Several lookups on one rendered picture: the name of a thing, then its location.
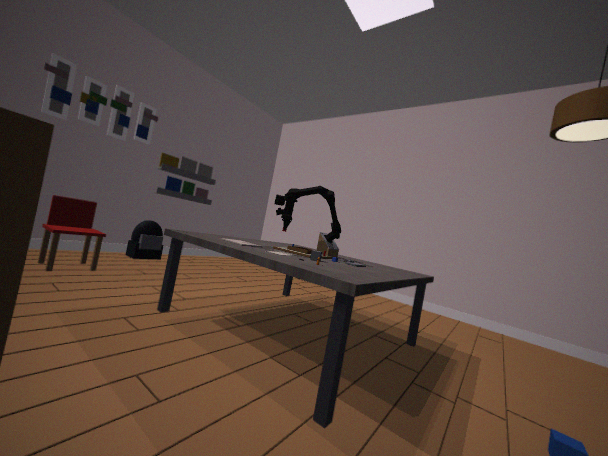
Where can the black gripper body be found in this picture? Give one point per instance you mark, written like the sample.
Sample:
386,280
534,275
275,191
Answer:
288,214

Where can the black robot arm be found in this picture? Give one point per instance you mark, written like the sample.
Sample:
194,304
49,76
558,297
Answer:
293,194

